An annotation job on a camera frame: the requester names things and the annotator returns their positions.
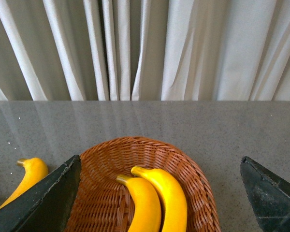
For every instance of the yellow banana in basket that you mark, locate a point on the yellow banana in basket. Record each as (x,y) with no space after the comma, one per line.
(171,195)
(147,214)

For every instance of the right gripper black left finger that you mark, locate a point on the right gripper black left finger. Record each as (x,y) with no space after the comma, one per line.
(45,207)

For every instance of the yellow plastic banana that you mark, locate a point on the yellow plastic banana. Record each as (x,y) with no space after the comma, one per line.
(35,170)

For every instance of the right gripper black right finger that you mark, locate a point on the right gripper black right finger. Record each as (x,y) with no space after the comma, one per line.
(268,194)

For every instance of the yellow banana left in basket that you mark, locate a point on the yellow banana left in basket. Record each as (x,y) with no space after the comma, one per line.
(147,214)

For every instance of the right brown wicker basket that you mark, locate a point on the right brown wicker basket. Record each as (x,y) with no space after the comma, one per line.
(104,205)

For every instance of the yellow banana right in basket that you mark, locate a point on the yellow banana right in basket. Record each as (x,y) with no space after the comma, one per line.
(171,195)

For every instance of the white pleated curtain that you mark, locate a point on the white pleated curtain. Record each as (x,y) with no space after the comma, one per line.
(136,50)

